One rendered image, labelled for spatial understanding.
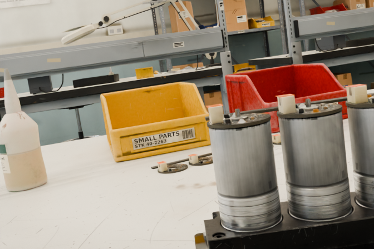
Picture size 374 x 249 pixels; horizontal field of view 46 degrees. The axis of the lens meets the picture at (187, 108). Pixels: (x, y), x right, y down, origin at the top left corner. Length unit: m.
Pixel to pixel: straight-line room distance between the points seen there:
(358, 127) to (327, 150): 0.02
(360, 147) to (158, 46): 2.30
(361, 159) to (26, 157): 0.27
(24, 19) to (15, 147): 4.24
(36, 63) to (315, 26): 1.59
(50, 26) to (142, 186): 4.28
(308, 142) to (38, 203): 0.22
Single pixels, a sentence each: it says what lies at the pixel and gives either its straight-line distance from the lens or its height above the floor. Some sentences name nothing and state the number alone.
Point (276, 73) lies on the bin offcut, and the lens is 0.59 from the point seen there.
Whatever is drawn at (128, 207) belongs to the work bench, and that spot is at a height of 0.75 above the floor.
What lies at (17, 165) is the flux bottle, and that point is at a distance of 0.39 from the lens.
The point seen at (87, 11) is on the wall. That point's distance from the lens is 4.59.
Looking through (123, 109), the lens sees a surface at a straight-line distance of 0.53.
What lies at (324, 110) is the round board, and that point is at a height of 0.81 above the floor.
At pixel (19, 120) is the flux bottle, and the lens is 0.39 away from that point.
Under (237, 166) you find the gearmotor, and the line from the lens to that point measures 0.17.
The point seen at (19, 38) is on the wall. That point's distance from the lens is 4.60.
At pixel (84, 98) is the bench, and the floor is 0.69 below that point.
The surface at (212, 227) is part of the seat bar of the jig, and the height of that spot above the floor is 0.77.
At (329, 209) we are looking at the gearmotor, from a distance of 0.18.
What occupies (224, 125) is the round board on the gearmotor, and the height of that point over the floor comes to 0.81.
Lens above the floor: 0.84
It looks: 7 degrees down
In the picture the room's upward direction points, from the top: 8 degrees counter-clockwise
